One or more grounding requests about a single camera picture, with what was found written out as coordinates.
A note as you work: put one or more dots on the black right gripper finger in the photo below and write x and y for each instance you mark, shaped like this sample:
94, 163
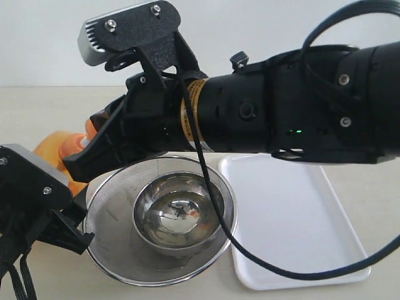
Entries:
110, 116
105, 153

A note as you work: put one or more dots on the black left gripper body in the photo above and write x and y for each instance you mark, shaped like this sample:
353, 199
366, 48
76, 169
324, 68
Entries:
57, 228

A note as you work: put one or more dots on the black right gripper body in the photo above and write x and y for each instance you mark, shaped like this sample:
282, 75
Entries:
146, 121

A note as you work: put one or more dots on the orange pump soap bottle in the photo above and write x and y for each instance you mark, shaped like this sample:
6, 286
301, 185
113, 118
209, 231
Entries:
61, 144

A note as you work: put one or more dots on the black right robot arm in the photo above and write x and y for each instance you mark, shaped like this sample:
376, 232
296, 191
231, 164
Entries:
268, 107

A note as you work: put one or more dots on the small stainless steel bowl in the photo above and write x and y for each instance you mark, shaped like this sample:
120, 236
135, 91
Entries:
174, 215

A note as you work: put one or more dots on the steel mesh strainer basket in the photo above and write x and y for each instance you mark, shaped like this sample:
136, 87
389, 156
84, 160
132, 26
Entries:
117, 248

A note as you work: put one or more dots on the white rectangular plastic tray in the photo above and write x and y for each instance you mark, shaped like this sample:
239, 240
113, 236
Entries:
289, 215

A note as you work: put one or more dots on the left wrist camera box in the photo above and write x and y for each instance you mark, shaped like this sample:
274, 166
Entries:
30, 187

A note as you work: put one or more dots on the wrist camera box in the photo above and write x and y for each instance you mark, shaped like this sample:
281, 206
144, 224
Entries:
147, 33
30, 187

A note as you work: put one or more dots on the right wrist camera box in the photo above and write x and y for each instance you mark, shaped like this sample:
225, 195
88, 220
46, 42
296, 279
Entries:
147, 33

